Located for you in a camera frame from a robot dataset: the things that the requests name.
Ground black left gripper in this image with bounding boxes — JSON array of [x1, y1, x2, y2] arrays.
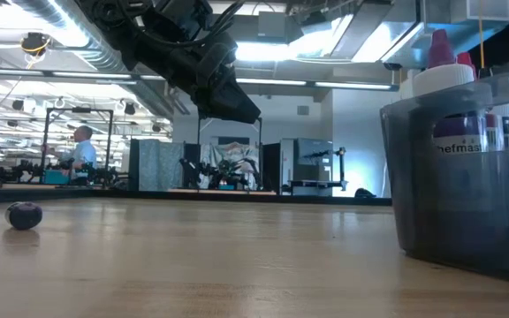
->
[[124, 26, 262, 125]]

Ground purple-capped food colouring bottle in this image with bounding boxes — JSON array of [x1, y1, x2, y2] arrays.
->
[[412, 28, 489, 155]]

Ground dark grey plastic bin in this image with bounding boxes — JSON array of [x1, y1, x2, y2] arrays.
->
[[379, 65, 509, 284]]

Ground white cloth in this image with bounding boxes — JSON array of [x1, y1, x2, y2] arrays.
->
[[201, 141, 262, 191]]

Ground black background robot arms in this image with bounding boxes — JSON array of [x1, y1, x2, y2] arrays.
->
[[0, 158, 127, 189], [179, 156, 264, 191]]

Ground blue-grey partition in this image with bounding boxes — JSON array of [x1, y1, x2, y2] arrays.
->
[[128, 139, 186, 192]]

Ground grey cabinet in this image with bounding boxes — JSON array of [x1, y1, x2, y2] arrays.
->
[[280, 138, 334, 198]]

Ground person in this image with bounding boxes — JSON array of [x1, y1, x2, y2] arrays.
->
[[57, 125, 99, 185]]

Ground dark round cap object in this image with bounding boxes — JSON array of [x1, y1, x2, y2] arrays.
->
[[4, 201, 43, 231]]

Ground black gantry frame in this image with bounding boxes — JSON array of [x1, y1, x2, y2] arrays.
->
[[42, 107, 115, 186], [197, 117, 263, 191]]

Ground silver ventilation duct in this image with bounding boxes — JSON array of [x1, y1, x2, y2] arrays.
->
[[9, 0, 180, 120]]

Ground black ceiling cable reel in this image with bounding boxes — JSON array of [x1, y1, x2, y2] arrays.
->
[[19, 31, 52, 58]]

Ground rectangular ceiling duct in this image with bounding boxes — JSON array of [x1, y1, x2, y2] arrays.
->
[[382, 0, 509, 70]]

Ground yellow hanging cord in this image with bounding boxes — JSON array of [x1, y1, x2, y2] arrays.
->
[[477, 17, 484, 70]]

